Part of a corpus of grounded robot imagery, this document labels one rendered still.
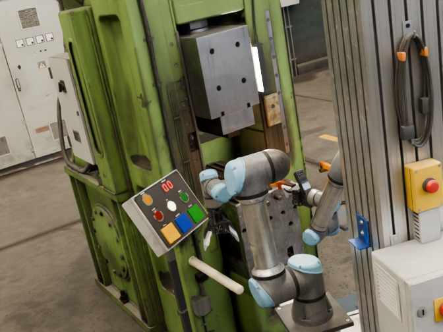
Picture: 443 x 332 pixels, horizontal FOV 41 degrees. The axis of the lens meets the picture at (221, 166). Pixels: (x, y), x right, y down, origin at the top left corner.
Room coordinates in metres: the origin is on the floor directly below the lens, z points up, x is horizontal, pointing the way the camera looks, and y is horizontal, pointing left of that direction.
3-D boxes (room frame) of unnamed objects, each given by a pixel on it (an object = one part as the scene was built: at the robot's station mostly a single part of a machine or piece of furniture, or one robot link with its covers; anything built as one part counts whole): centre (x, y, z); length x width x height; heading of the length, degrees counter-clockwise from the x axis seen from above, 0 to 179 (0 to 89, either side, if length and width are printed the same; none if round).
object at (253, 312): (3.10, -0.06, 0.23); 0.55 x 0.37 x 0.47; 30
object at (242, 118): (3.06, -0.02, 1.32); 0.42 x 0.20 x 0.10; 30
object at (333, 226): (2.38, -0.42, 0.91); 0.11 x 0.08 x 0.11; 136
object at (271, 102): (3.15, -0.33, 1.27); 0.09 x 0.02 x 0.17; 120
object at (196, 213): (2.54, 0.16, 1.01); 0.07 x 0.05 x 0.07; 145
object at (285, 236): (3.10, -0.06, 0.69); 0.56 x 0.38 x 0.45; 30
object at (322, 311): (1.86, -0.22, 0.87); 0.15 x 0.15 x 0.10
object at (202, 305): (2.81, 0.25, 0.36); 0.09 x 0.07 x 0.12; 120
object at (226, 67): (3.09, -0.06, 1.56); 0.42 x 0.39 x 0.40; 30
